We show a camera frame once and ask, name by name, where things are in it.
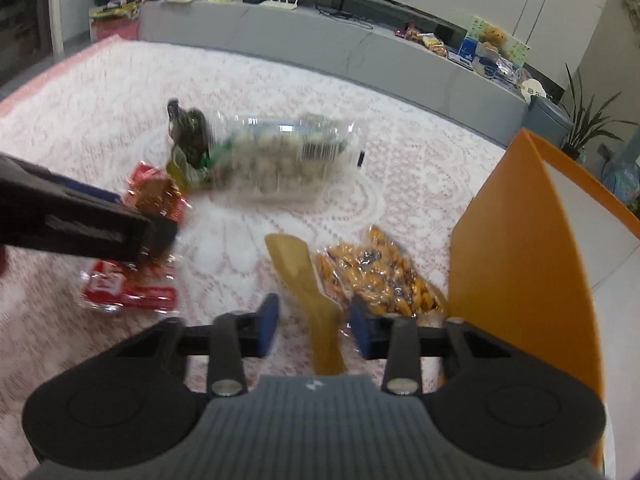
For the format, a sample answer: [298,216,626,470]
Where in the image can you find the pink storage box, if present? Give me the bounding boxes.
[89,2,141,43]

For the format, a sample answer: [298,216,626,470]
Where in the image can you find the blue and white box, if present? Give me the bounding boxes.
[457,37,481,63]

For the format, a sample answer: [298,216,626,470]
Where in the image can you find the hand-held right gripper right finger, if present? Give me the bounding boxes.
[350,294,511,396]

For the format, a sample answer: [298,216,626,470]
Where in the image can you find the pile of packaged snacks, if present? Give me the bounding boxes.
[395,22,451,58]

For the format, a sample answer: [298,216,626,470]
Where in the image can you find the wooden spatula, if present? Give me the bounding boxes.
[265,232,346,376]

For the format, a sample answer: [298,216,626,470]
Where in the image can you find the orange cardboard box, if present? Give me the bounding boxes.
[447,127,640,480]

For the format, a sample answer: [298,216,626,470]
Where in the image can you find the red-brown braised snack packet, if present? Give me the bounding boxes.
[80,160,196,317]

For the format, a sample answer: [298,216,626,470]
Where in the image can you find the clear packet of orange peanuts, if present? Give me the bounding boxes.
[317,225,448,318]

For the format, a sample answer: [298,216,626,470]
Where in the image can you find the potted long-leaf plant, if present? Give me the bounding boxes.
[560,62,640,161]

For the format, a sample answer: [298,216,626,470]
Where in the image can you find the pink grid mat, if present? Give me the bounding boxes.
[0,34,123,116]

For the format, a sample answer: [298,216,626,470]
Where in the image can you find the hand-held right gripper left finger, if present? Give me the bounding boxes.
[145,292,281,397]

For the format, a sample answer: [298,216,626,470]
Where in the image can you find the blue water jug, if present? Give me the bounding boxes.
[600,160,640,206]

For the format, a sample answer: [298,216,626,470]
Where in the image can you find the black cables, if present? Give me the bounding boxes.
[315,4,373,28]

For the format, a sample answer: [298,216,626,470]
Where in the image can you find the clear packet of white balls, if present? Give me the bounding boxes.
[207,112,363,206]

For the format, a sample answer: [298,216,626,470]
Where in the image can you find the brown teddy bear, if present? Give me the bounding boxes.
[477,25,508,56]

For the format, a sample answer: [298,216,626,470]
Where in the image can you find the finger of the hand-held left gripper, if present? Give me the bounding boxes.
[0,195,179,264]
[0,152,126,207]

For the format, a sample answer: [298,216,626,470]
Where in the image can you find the grey TV console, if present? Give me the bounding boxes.
[137,0,531,148]

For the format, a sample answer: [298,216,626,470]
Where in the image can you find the white lace tablecloth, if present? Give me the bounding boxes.
[0,35,511,480]

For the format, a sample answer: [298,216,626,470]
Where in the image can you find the dark green snack packet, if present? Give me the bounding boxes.
[166,99,213,188]

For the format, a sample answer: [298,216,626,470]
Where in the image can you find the grey pedal trash can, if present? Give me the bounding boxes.
[522,95,576,148]

